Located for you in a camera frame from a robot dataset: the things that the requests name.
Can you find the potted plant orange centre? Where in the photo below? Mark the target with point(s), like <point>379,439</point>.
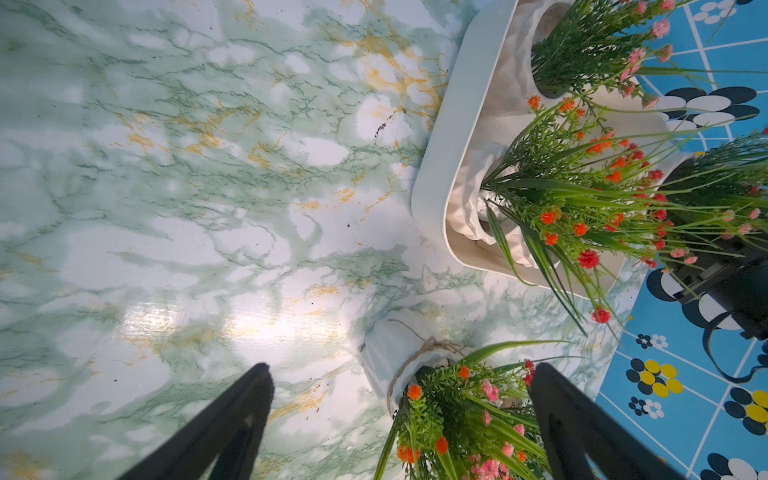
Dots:
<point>455,414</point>

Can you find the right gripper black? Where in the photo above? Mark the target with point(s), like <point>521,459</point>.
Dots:
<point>737,285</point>

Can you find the white plastic storage box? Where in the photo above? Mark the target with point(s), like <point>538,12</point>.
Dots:
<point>498,39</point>

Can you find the potted plant red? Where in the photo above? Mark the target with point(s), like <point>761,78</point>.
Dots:
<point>564,194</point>

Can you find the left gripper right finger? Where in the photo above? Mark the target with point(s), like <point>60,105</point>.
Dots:
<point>579,436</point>

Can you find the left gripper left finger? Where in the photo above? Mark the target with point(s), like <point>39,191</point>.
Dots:
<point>222,441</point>

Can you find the potted plant pink centre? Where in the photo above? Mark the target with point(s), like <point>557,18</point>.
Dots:
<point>576,47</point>

